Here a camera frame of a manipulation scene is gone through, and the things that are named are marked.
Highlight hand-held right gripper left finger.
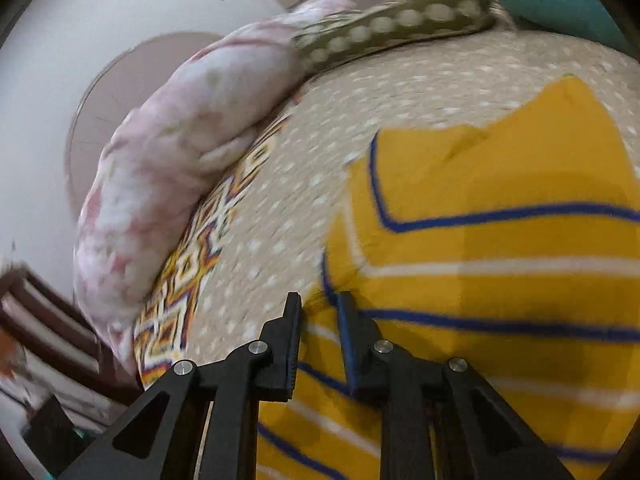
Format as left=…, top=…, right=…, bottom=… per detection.
left=55, top=291, right=303, bottom=480

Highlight dark box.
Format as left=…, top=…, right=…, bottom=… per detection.
left=20, top=395, right=87, bottom=461

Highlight pink floral blanket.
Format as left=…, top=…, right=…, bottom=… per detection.
left=72, top=0, right=358, bottom=376

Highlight dark wooden chair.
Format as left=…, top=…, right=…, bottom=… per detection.
left=0, top=265, right=146, bottom=441

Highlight olive sheep-print bolster pillow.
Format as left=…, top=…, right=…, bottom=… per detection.
left=291, top=0, right=501, bottom=78

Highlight beige dotted bedspread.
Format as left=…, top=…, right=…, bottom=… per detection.
left=131, top=30, right=640, bottom=396

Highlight yellow striped sweater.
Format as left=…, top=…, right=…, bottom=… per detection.
left=255, top=74, right=640, bottom=480

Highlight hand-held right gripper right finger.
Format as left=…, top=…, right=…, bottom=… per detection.
left=336, top=291, right=576, bottom=480

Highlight round grey wall panel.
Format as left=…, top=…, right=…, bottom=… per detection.
left=64, top=32, right=226, bottom=211

